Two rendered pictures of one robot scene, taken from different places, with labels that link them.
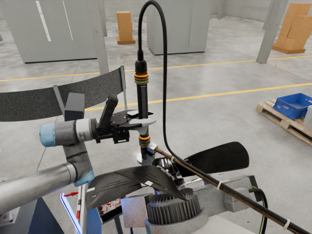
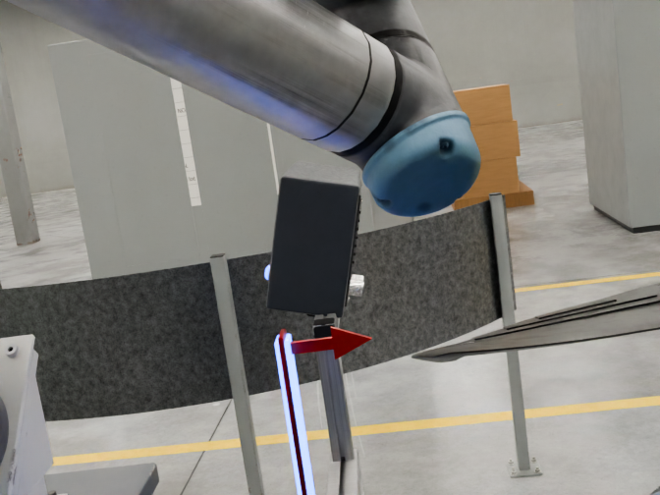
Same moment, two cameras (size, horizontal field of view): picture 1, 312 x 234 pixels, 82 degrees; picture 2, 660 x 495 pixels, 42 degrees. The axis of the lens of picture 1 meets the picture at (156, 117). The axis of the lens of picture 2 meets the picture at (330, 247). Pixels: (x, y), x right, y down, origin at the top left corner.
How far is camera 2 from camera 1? 0.54 m
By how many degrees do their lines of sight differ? 30
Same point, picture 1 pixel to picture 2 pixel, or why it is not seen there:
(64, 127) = not seen: outside the picture
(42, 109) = (156, 365)
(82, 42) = not seen: hidden behind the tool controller
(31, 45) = (131, 227)
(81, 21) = not seen: hidden behind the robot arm
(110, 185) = (556, 319)
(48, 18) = (200, 126)
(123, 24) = (478, 131)
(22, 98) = (88, 310)
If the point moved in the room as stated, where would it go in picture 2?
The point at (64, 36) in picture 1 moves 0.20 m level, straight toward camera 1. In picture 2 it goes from (249, 183) to (250, 185)
